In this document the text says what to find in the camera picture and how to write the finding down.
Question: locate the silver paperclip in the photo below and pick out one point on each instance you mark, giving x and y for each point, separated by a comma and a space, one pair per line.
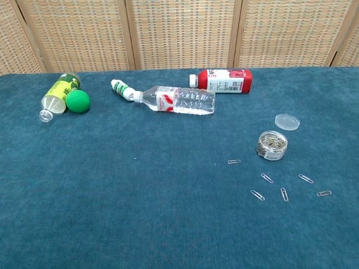
306, 178
324, 193
267, 178
234, 162
284, 194
257, 195

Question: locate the clear jar of paperclips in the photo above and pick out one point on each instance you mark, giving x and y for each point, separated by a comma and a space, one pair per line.
271, 145

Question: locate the clear water bottle red label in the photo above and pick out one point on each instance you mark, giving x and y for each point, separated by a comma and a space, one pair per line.
182, 101

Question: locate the red juice bottle white cap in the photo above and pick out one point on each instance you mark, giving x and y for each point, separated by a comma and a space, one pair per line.
224, 81

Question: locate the small white bottle green label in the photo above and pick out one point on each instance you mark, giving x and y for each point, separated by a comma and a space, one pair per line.
120, 89

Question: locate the woven wooden folding screen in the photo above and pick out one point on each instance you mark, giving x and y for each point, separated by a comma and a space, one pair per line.
182, 33

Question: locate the green foam ball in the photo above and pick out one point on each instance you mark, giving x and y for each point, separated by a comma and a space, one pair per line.
78, 101

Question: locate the clear round plastic lid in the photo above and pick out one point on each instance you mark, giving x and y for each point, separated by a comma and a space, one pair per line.
287, 122

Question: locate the green label plastic bottle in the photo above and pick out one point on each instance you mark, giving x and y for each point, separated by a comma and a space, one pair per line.
60, 89

